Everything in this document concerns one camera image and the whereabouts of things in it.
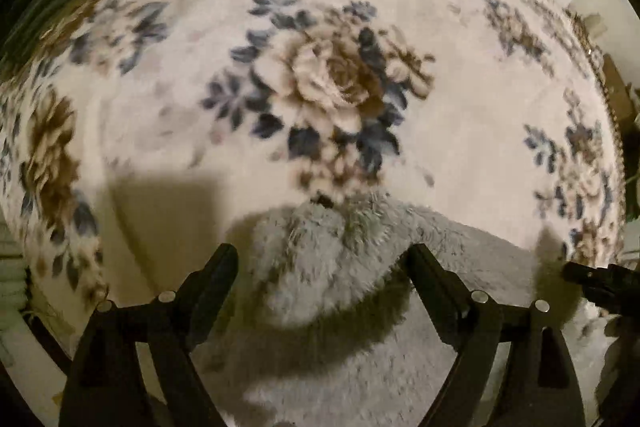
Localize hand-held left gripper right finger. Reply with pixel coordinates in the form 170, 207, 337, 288
400, 243, 586, 427

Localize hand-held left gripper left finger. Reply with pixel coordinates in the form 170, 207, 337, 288
58, 243, 239, 427

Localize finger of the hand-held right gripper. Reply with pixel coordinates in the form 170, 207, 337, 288
562, 261, 640, 309

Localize grey fluffy pants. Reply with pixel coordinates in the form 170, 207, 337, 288
192, 193, 618, 427

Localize pale green folded cloth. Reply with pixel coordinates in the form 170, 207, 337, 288
0, 219, 32, 313

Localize floral printed blanket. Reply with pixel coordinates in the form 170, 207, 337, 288
0, 0, 628, 350

